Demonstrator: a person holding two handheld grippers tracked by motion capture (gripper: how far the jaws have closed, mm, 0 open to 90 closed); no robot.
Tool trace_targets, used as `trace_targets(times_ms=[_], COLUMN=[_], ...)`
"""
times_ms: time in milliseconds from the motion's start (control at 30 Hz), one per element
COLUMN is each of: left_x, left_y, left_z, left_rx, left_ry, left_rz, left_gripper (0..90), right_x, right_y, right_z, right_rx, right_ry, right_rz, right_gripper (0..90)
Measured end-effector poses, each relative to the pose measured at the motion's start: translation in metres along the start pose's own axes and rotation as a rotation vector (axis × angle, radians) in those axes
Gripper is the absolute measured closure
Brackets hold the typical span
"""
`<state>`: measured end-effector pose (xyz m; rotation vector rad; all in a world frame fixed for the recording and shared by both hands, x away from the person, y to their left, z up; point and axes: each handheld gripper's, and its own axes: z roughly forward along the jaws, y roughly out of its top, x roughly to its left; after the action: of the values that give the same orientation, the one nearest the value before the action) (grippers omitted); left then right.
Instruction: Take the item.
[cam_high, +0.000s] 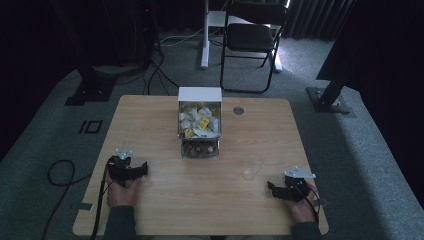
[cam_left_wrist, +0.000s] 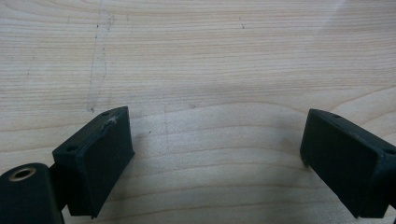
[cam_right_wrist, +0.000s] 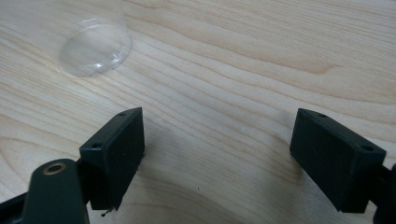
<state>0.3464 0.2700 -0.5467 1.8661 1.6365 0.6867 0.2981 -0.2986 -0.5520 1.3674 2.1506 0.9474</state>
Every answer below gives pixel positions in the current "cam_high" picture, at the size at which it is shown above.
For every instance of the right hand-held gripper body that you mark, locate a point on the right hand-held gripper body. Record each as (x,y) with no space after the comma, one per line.
(296,186)

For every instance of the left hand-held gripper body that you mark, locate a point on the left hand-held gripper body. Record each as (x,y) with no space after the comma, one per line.
(120,168)

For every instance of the person's right hand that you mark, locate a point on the person's right hand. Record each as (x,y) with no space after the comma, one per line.
(304,210)

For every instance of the person's left hand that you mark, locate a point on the person's left hand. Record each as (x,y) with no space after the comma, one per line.
(121,195)

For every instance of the clear plastic cup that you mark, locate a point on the clear plastic cup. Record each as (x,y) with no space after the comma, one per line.
(252,168)

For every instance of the grey tape piece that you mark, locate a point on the grey tape piece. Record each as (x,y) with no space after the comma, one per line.
(85,206)

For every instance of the pile of white yellow packets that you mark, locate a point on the pile of white yellow packets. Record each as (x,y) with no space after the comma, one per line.
(199,121)

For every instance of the round grey table grommet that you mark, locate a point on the round grey table grommet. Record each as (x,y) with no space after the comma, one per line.
(238,110)

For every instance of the white drawer organizer box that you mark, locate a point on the white drawer organizer box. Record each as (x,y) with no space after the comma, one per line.
(200,95)

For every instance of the black folding chair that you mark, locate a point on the black folding chair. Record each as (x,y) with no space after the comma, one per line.
(250,36)

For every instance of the dark curtain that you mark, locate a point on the dark curtain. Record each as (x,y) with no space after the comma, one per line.
(316,18)

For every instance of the black stand with base plate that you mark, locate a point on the black stand with base plate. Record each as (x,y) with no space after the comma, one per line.
(90,90)
(328,100)

